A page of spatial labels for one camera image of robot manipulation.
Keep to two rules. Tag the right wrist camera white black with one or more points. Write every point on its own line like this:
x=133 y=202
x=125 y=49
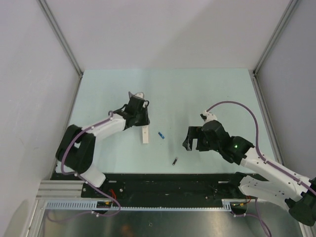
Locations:
x=207 y=116

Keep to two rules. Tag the aluminium frame post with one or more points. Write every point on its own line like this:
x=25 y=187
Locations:
x=45 y=8
x=280 y=27

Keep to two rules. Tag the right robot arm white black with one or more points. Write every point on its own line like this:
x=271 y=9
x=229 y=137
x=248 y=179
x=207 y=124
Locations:
x=293 y=192

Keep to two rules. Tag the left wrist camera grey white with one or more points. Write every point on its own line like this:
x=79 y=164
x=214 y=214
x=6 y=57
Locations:
x=137 y=96

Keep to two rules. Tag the white remote control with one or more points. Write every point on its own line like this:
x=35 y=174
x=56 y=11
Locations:
x=145 y=134

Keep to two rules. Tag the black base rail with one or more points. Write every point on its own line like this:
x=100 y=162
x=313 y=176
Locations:
x=174 y=191

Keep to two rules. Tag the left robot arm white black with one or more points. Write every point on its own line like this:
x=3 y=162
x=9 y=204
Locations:
x=76 y=150

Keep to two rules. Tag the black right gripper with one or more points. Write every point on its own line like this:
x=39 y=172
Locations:
x=194 y=133

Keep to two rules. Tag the left aluminium frame post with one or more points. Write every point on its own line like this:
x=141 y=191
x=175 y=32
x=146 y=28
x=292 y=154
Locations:
x=45 y=8

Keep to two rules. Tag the right aluminium frame post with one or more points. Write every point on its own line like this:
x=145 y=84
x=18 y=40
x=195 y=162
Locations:
x=280 y=27

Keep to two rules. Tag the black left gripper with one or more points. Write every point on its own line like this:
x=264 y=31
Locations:
x=145 y=121

